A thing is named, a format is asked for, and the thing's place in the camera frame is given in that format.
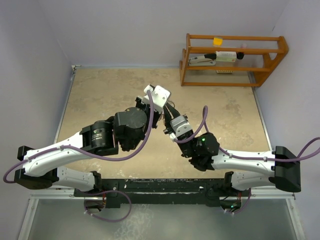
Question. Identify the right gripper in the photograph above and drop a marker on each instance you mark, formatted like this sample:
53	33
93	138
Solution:
169	111

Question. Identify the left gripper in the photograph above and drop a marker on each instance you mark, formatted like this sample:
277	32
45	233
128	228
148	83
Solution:
140	104

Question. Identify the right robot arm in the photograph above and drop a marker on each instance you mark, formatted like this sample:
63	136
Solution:
278	168

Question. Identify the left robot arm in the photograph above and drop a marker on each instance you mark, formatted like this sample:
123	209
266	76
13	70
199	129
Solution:
115	139

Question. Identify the small comb binding piece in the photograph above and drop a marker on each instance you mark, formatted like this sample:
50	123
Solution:
224	71

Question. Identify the wooden shelf rack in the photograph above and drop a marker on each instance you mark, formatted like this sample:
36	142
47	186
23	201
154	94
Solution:
258	55

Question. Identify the white stapler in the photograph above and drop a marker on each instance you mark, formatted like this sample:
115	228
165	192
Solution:
203	60

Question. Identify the white green box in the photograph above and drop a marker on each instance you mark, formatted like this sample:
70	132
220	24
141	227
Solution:
226	56

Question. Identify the yellow sticky note block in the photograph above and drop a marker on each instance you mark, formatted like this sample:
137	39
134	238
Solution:
217	42

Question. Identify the small black object on shelf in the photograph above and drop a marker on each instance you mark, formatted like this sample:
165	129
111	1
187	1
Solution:
240	55

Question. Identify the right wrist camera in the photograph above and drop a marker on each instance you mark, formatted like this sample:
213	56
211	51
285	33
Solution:
181	130

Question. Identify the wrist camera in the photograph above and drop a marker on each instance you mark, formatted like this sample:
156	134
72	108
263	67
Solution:
181	130
159	95

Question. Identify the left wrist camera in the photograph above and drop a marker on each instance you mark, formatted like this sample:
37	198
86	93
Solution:
159	95

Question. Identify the black mounting base rail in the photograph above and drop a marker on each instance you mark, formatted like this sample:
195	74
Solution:
212	192

